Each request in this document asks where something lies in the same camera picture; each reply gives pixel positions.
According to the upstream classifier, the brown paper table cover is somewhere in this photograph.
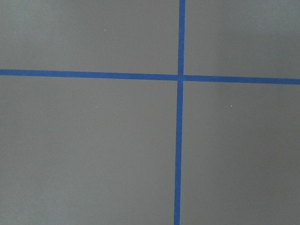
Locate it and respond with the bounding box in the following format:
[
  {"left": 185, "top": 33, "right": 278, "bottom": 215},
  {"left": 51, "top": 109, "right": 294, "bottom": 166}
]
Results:
[{"left": 0, "top": 0, "right": 300, "bottom": 225}]

